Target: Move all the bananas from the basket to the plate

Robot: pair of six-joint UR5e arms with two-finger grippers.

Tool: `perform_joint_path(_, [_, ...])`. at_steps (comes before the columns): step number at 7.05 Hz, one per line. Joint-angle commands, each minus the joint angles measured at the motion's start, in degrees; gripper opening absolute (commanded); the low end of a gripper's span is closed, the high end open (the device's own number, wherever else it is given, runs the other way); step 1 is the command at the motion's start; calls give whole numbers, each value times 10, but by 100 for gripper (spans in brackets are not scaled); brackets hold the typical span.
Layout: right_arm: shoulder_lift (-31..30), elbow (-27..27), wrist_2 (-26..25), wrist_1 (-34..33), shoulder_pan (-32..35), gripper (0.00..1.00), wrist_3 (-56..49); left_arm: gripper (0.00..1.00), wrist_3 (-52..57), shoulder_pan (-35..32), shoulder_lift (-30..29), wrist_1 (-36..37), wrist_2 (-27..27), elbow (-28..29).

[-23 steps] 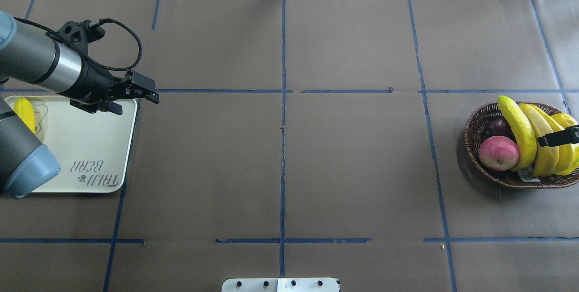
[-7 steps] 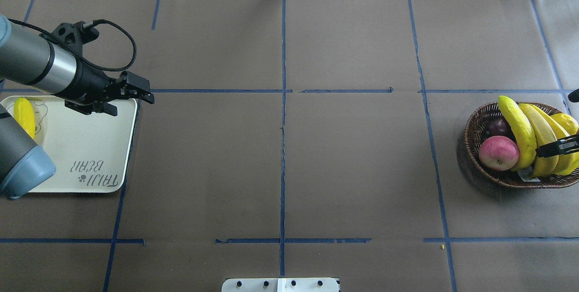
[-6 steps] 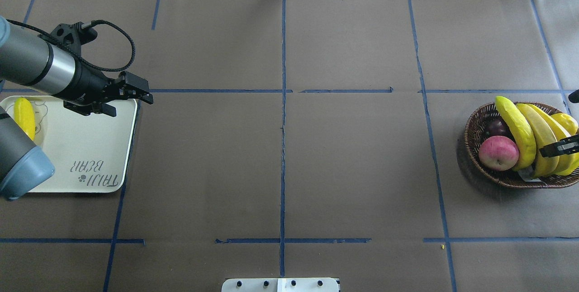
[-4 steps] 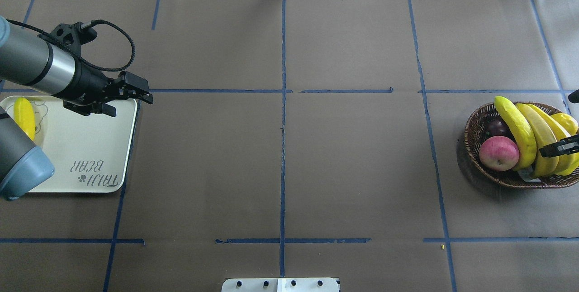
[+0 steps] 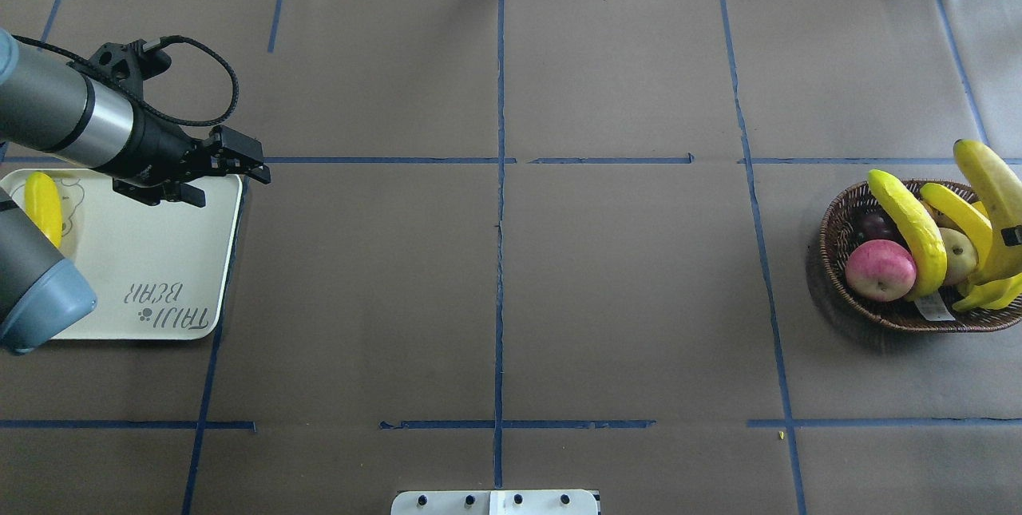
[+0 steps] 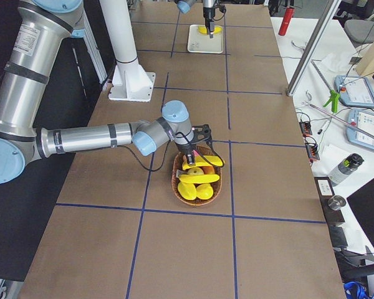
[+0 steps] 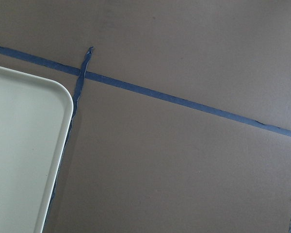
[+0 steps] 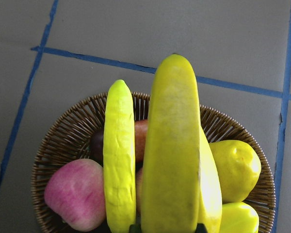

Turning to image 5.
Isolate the yellow banana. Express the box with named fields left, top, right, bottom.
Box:
left=866, top=169, right=948, bottom=303
left=920, top=183, right=992, bottom=267
left=24, top=172, right=63, bottom=248
left=953, top=139, right=1021, bottom=285

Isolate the red apple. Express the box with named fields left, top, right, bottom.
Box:
left=844, top=240, right=917, bottom=303

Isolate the white bear tray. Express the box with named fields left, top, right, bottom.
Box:
left=42, top=168, right=244, bottom=340

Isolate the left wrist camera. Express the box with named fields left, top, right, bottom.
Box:
left=86, top=41, right=172, bottom=104

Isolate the yellow green apple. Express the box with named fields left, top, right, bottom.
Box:
left=939, top=227, right=978, bottom=287

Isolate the yellow mango left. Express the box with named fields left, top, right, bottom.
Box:
left=953, top=274, right=1021, bottom=312

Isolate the brown wicker basket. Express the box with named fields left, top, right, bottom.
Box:
left=820, top=180, right=1022, bottom=333

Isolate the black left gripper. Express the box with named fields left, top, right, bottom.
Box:
left=112, top=120, right=271, bottom=207

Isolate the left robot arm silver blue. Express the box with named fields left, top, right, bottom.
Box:
left=2, top=32, right=271, bottom=355

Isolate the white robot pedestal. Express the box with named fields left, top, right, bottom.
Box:
left=390, top=489, right=602, bottom=514

